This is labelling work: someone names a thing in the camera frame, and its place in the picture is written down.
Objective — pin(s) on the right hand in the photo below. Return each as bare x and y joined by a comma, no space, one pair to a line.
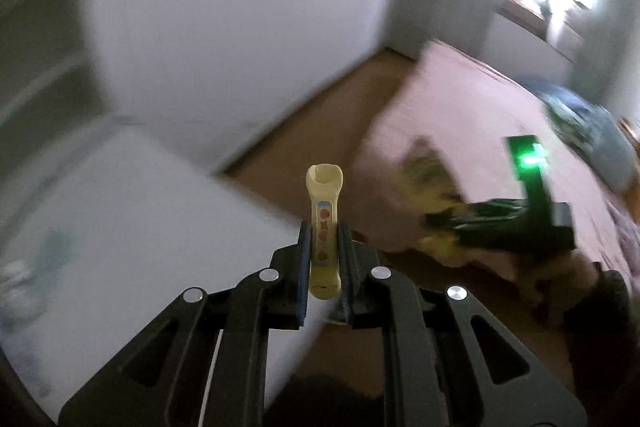
559,283

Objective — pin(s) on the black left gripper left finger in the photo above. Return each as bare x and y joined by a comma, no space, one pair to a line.
201,362

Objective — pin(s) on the white desk with shelves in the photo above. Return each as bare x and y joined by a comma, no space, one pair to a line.
101,227

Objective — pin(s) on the pink bed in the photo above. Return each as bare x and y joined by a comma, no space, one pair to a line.
466,110

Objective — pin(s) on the yellow dark wrapper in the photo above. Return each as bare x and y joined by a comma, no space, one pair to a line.
430,189

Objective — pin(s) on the blue grey pillow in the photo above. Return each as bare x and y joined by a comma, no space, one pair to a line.
588,129

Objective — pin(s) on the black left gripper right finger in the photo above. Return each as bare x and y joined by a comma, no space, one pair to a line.
448,361

